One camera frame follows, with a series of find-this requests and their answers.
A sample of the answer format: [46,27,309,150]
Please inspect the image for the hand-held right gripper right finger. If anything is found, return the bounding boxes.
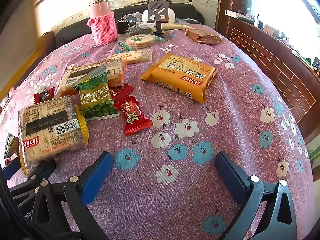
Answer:
[215,151,298,240]

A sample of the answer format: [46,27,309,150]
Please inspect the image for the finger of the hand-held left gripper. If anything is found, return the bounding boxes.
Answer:
[2,158,22,181]
[7,159,57,201]

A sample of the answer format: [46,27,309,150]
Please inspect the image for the white cup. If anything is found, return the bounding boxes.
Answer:
[141,8,175,27]

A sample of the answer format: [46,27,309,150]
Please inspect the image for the red candy packet with pig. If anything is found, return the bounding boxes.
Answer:
[114,96,153,137]

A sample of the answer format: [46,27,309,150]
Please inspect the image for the black phone stand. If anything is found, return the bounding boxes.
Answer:
[146,1,173,41]

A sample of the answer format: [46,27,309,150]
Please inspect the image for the large orange cracker package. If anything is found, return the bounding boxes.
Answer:
[140,53,218,104]

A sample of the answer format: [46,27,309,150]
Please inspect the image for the long beige cracker packet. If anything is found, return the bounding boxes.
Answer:
[107,49,153,65]

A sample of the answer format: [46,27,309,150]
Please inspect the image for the pink thermos with knitted sleeve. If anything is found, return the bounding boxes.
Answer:
[87,0,118,47]

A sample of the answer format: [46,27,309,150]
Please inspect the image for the white ledge strip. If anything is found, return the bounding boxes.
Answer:
[224,9,258,20]

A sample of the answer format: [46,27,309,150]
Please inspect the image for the brown wrapped packet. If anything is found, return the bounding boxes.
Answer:
[182,27,223,45]

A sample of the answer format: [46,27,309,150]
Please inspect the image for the green peas packet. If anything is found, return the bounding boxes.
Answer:
[72,65,120,120]

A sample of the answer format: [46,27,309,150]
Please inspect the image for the yellow-edged cracker pack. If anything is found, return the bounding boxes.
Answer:
[18,95,89,177]

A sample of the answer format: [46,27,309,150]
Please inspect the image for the clear plastic container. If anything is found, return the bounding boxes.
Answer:
[124,12,143,27]

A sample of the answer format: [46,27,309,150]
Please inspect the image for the yellow tube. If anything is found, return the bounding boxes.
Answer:
[162,22,194,32]

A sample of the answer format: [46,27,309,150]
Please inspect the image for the orange-edged cracker pack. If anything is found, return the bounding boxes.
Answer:
[54,58,127,98]

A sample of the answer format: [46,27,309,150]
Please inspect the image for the wooden brick-pattern cabinet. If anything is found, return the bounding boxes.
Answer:
[225,12,320,140]

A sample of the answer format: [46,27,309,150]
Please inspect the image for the round cracker packet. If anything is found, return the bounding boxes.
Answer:
[117,34,165,52]

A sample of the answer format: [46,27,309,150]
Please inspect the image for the purple floral tablecloth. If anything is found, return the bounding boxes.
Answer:
[0,22,316,240]

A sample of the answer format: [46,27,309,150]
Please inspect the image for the red and silver candy packet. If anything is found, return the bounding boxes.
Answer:
[34,87,55,104]

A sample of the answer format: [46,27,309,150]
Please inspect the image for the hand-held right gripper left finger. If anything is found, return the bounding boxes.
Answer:
[31,151,115,240]

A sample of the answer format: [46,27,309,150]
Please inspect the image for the grey snack packet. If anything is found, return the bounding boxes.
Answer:
[125,24,157,35]

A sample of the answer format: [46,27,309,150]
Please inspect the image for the black sofa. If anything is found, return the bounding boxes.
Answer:
[54,2,205,49]

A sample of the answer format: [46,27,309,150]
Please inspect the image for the dark snack packet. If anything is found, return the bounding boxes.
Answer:
[3,132,19,159]

